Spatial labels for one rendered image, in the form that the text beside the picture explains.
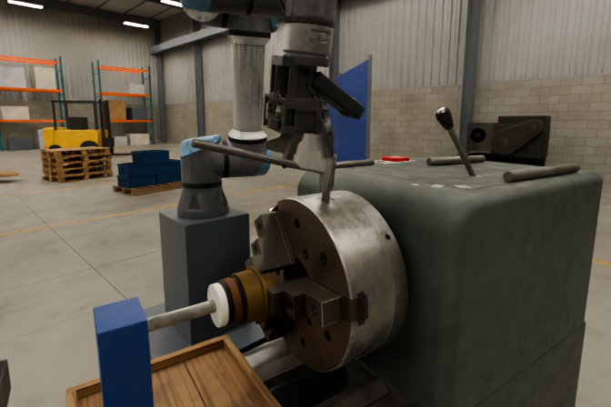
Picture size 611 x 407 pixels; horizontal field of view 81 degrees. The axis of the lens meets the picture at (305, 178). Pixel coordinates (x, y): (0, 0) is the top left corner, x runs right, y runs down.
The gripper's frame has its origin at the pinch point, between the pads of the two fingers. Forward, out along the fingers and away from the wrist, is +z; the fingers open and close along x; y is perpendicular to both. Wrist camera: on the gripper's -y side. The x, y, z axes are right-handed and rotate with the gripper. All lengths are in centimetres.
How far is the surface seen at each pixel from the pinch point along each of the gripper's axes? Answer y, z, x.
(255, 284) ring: 10.5, 16.0, 4.6
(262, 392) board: 9.2, 36.4, 7.5
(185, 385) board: 19.8, 40.5, -3.0
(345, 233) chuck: -2.1, 6.2, 10.1
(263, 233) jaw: 5.2, 12.0, -4.6
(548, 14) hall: -935, -187, -459
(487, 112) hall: -901, 57, -529
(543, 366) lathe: -51, 40, 26
